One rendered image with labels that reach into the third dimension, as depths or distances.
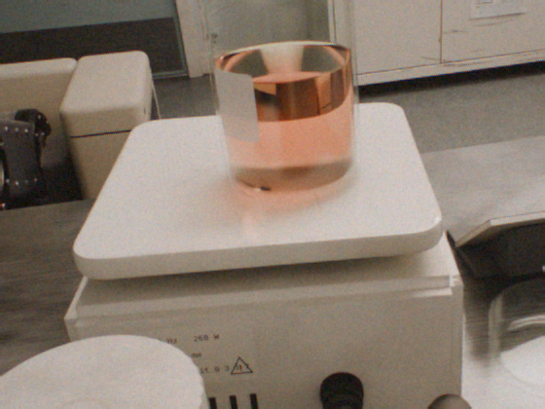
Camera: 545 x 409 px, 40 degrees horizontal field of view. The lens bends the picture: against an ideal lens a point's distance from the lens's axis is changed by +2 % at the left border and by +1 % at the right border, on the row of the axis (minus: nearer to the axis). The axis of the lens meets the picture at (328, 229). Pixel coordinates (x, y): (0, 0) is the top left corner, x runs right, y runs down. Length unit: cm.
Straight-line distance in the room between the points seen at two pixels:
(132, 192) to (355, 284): 9
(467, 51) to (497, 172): 241
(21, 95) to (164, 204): 123
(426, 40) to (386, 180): 255
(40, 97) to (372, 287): 128
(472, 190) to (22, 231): 27
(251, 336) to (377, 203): 6
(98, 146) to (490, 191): 89
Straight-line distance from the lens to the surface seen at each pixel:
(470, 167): 48
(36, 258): 44
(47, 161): 135
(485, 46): 289
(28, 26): 331
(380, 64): 279
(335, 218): 24
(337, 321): 24
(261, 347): 25
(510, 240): 35
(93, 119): 124
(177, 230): 25
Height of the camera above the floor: 95
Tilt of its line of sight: 30 degrees down
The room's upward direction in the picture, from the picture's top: 5 degrees counter-clockwise
